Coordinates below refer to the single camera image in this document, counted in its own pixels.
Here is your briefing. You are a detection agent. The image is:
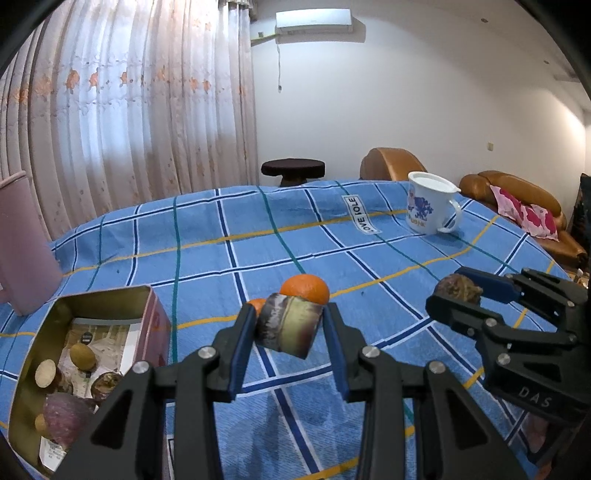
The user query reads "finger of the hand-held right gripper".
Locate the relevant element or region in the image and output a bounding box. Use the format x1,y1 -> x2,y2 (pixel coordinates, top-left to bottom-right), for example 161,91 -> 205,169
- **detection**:
454,266 -> 590,334
425,294 -> 567,352

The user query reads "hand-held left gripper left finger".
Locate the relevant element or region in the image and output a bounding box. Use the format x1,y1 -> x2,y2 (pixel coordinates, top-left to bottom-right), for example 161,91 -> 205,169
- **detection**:
58,304 -> 258,480

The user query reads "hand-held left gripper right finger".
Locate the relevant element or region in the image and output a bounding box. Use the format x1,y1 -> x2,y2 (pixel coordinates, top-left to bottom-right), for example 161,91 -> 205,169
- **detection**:
322,305 -> 513,480

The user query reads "brown wrinkled fruit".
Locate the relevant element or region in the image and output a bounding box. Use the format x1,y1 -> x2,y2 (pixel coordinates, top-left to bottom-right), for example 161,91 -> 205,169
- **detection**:
434,273 -> 483,305

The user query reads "metal tray with paper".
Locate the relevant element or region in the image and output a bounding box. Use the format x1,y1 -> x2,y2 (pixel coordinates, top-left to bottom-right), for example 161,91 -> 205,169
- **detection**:
8,285 -> 171,478

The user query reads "purple fig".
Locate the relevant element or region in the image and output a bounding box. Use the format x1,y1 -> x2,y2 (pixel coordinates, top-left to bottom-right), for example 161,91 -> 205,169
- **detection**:
42,392 -> 97,449

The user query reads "pink floral cloth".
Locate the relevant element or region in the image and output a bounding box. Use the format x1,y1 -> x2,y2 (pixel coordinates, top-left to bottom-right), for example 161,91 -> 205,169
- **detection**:
489,185 -> 559,240

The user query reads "brown leather sofa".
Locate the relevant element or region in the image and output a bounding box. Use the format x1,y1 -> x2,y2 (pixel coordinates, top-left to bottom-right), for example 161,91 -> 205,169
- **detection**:
459,171 -> 587,266

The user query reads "white cup with blue print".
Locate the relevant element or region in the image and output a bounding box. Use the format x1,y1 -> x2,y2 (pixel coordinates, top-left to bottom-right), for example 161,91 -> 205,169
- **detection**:
406,171 -> 463,235

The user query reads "dark cushion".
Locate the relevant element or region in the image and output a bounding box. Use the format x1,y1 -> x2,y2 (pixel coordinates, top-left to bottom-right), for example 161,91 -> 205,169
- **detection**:
573,173 -> 591,259

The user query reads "printed paper leaflet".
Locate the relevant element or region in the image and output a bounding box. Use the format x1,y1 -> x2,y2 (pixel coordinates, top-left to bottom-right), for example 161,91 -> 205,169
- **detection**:
39,318 -> 139,472

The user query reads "blue plaid tablecloth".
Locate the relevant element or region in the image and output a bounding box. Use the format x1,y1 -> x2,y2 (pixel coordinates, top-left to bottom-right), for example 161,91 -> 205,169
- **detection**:
0,179 -> 583,480

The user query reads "brown leather armchair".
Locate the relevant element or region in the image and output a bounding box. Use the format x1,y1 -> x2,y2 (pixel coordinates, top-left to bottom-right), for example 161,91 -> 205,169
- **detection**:
360,148 -> 428,182

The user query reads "dark round stool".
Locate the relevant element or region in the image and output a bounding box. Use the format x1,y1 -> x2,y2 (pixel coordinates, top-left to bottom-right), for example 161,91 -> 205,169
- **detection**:
261,158 -> 325,188

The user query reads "pink plastic pitcher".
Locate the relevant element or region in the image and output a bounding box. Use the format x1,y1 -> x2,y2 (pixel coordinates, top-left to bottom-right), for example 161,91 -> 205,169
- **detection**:
0,171 -> 63,317

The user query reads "white floral curtain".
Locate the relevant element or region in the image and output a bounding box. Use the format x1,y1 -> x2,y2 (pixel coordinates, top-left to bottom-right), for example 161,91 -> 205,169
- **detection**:
0,0 -> 259,241

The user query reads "white air conditioner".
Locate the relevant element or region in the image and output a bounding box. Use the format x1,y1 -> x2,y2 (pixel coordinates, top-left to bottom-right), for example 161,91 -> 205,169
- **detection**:
276,9 -> 354,34

